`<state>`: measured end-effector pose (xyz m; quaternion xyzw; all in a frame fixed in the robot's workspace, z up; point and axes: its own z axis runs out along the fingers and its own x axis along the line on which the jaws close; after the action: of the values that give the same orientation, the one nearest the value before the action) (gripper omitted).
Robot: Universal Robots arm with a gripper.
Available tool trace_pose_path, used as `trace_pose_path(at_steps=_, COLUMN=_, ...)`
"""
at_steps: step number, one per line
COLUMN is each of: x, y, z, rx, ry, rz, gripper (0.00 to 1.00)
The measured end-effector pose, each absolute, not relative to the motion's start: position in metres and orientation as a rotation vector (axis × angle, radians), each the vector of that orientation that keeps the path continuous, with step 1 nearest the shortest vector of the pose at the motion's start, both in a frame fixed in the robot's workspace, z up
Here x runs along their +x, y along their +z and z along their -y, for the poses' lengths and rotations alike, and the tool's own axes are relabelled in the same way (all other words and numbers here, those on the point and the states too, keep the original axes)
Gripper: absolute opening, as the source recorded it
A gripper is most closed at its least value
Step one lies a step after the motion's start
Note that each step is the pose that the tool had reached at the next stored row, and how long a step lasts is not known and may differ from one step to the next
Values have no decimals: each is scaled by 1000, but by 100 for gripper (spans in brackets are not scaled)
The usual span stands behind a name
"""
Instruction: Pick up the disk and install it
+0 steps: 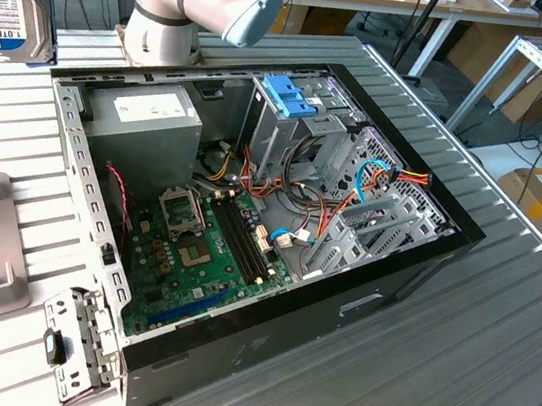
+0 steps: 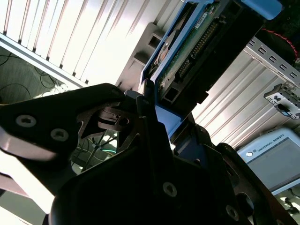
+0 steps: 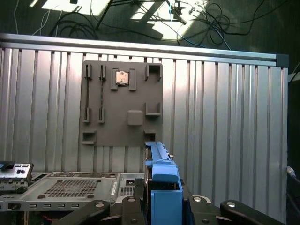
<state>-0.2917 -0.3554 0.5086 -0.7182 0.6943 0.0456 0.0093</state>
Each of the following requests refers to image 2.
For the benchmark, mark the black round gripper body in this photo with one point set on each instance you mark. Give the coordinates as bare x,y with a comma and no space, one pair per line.
110,192

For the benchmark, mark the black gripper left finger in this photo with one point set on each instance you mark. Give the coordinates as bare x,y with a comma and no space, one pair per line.
44,110

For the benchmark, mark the hard disk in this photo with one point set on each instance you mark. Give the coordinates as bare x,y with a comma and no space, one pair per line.
222,47

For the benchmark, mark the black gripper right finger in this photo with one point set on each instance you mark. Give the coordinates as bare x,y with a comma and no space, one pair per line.
222,182

